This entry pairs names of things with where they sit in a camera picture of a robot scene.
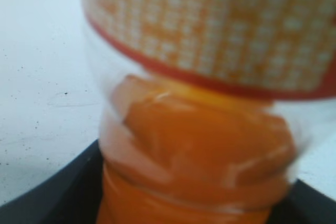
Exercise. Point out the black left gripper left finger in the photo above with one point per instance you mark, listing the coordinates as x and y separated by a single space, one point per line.
72 195

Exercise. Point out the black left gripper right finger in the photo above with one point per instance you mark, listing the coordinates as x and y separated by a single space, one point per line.
304 205

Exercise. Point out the orange Mirinda soda bottle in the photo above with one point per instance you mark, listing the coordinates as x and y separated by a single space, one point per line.
208 104

